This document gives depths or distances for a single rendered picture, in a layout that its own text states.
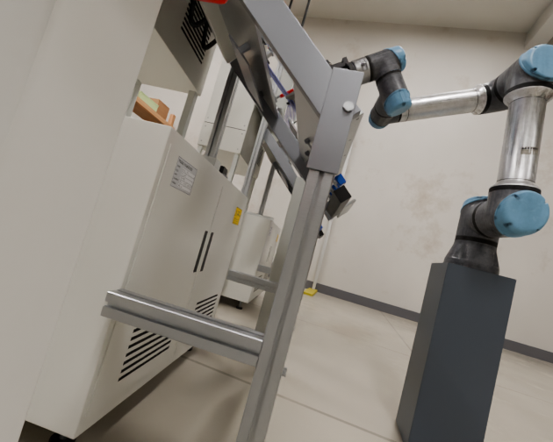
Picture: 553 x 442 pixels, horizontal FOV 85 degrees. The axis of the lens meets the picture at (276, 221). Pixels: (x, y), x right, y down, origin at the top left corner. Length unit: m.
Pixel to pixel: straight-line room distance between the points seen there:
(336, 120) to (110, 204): 0.42
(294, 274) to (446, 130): 4.57
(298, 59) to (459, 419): 1.00
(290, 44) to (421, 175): 4.13
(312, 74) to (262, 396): 0.53
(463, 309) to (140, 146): 0.93
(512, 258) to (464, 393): 3.81
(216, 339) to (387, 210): 4.08
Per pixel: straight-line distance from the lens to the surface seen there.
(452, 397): 1.10
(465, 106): 1.22
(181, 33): 1.29
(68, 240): 0.19
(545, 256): 4.98
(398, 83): 1.01
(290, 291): 0.47
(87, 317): 0.64
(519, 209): 0.99
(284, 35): 0.64
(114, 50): 0.20
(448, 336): 1.05
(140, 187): 0.60
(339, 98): 0.52
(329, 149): 0.49
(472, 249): 1.09
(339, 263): 4.36
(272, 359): 0.50
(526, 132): 1.09
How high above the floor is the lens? 0.46
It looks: 5 degrees up
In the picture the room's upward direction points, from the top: 15 degrees clockwise
